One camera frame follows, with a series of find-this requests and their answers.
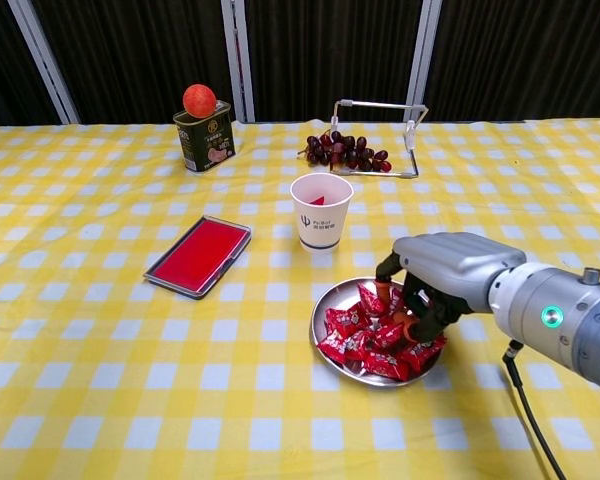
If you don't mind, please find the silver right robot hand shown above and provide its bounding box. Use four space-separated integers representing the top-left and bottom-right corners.
374 231 527 346

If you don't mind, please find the silver metal plate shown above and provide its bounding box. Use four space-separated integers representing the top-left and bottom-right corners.
309 276 444 389

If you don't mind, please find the white paper cup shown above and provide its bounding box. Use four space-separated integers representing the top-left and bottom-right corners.
289 173 355 254

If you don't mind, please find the dark red grape bunch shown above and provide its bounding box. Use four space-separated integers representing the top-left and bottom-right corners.
297 129 393 174

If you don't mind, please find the red ink pad case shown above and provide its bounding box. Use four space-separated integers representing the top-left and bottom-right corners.
143 214 253 300

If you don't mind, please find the dark green tin can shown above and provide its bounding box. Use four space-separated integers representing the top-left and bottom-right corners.
172 99 237 174

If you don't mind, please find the orange red round fruit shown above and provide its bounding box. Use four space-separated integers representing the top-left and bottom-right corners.
181 83 217 120

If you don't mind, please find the yellow white checked tablecloth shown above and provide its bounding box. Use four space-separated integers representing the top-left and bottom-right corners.
0 118 600 480

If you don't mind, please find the black pleated curtain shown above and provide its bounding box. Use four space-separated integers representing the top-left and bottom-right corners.
0 0 600 135

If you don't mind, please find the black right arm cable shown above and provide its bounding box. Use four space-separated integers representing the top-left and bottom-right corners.
501 339 567 480

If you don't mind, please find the metal wire stand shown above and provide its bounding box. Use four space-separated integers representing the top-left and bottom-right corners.
328 98 430 180

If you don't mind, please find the white metal frame post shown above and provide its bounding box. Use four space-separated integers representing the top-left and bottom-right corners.
7 0 81 125
219 0 256 124
404 0 444 123

